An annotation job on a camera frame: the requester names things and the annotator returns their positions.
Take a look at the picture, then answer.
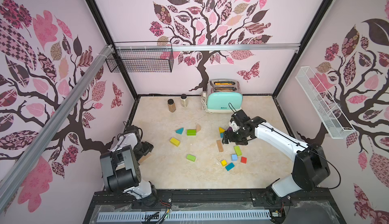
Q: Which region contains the mint green toaster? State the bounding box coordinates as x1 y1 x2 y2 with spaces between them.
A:
205 79 243 113

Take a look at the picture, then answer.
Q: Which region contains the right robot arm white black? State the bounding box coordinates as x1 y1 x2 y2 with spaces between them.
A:
222 110 330 205

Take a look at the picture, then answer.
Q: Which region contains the white cable duct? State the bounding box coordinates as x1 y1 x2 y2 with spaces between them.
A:
95 209 271 224

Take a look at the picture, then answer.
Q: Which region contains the aluminium rail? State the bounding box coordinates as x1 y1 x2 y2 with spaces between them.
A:
116 43 300 52
1 45 113 212

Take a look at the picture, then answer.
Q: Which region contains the aluminium rail left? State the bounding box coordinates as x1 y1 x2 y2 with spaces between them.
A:
1 45 113 212

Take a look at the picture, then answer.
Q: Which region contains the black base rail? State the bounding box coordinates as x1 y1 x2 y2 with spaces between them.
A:
89 188 335 209

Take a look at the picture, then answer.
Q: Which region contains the yellow rectangular block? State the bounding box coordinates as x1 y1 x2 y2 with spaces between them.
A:
170 137 180 147

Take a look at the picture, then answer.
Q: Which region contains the natural wood plank block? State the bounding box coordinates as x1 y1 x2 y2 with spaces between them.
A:
216 140 223 152

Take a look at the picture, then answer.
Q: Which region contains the black wire basket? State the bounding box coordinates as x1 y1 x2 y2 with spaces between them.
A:
105 41 174 73

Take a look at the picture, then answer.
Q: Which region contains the white wire shelf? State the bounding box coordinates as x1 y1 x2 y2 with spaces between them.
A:
295 66 357 139

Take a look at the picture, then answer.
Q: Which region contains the white toaster power cable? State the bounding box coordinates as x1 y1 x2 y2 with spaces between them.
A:
200 91 210 113

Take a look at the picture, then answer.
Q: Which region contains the brown spice jar black lid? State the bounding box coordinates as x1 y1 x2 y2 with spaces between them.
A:
167 99 176 113

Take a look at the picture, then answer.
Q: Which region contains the green block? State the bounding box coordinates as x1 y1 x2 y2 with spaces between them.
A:
186 154 197 162
234 146 242 156
186 129 197 136

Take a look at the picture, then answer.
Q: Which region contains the beige spice jar black lid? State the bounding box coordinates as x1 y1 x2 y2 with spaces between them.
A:
180 94 188 107

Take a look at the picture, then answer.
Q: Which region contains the aluminium rail back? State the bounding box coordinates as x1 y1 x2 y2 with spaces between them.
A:
116 43 300 52

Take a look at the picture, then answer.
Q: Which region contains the teal block lower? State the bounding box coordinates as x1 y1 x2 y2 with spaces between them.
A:
225 163 235 171

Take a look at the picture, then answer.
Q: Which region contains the teal triangular block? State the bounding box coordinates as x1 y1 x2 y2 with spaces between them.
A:
175 127 184 135

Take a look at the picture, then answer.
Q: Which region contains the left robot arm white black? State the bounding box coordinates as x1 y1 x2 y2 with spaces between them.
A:
100 125 159 206

